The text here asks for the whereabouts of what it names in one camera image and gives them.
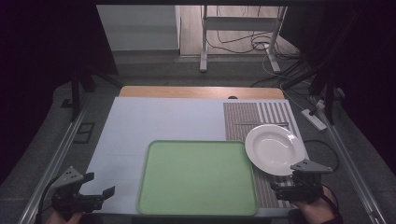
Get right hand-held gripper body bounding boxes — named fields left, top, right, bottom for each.
left=275, top=159, right=333, bottom=203

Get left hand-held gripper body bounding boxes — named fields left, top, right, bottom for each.
left=50, top=165, right=105, bottom=217

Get grey striped placemat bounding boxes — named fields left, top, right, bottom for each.
left=222, top=101, right=309, bottom=209

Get pale blue table sheet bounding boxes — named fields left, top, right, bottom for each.
left=78, top=96, right=310, bottom=217

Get person's right hand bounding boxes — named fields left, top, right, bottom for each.
left=292, top=186, right=338, bottom=224

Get black floor cables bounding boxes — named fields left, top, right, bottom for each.
left=205, top=6, right=312, bottom=89

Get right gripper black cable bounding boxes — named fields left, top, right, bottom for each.
left=321, top=182, right=342, bottom=217

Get white cabinet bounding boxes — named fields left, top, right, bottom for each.
left=95, top=4, right=182, bottom=52

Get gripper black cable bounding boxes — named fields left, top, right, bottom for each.
left=321, top=182, right=342, bottom=217
left=35, top=175, right=64, bottom=224

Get black stand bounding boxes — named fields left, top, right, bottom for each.
left=60, top=69, right=124, bottom=123

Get green tray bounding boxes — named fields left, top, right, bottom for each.
left=135, top=139, right=260, bottom=217

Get white metal stand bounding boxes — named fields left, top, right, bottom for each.
left=199, top=5, right=288, bottom=75

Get white plate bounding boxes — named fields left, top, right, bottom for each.
left=244, top=123, right=308, bottom=177

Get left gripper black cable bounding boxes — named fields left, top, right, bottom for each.
left=35, top=175, right=64, bottom=224

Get dark curtain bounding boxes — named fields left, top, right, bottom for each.
left=0, top=3, right=120, bottom=185
left=279, top=4, right=396, bottom=175

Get white power strip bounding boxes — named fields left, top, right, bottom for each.
left=301, top=108, right=328, bottom=132

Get person's left hand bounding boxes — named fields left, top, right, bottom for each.
left=46, top=211, right=84, bottom=224

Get black cable loop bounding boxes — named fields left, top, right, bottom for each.
left=303, top=139, right=340, bottom=173

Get aluminium rail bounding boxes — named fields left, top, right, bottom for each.
left=17, top=99, right=92, bottom=224
left=311, top=96, right=389, bottom=224

